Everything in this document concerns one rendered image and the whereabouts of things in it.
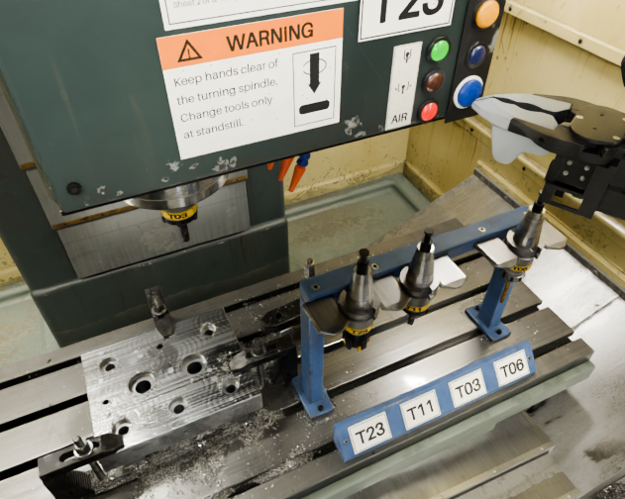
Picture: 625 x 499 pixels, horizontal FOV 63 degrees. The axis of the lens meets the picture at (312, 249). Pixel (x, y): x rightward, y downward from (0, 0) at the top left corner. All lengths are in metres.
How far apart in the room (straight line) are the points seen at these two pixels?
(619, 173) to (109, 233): 1.07
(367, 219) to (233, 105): 1.52
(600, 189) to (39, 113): 0.48
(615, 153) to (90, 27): 0.44
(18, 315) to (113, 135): 1.44
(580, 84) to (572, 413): 0.78
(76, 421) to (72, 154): 0.77
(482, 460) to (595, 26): 0.99
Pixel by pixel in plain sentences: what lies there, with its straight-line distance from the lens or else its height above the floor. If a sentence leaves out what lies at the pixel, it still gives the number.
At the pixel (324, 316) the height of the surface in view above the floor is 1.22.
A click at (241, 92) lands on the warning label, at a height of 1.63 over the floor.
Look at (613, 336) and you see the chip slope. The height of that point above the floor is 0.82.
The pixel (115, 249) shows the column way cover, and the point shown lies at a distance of 1.35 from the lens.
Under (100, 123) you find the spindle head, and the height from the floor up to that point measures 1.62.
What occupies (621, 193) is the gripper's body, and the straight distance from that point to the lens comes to 0.57.
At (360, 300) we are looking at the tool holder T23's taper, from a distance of 0.77.
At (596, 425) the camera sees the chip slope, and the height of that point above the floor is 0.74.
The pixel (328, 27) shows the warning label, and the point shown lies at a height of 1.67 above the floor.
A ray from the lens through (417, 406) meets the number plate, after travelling 1.03.
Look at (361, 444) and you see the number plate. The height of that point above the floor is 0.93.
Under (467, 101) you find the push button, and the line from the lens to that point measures 0.59.
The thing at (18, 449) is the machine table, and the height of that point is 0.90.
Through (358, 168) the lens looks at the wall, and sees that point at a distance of 2.02.
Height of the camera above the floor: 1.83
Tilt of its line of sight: 43 degrees down
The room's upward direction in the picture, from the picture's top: straight up
